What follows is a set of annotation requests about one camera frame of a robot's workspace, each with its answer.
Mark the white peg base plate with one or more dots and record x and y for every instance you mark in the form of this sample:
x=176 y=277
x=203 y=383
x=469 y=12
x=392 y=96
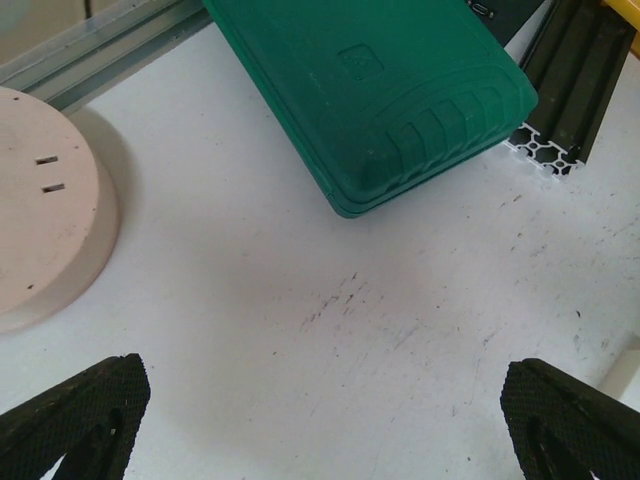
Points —
x=622 y=380

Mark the pink sanding disc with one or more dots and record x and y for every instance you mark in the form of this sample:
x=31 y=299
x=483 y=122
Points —
x=59 y=212

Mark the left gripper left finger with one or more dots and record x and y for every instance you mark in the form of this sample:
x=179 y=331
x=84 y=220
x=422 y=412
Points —
x=82 y=428

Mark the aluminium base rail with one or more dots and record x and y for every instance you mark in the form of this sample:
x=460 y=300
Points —
x=78 y=65

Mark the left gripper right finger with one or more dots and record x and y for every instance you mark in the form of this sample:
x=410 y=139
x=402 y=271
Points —
x=562 y=428

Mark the black aluminium extrusion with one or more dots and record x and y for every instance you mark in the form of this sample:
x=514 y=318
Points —
x=574 y=62

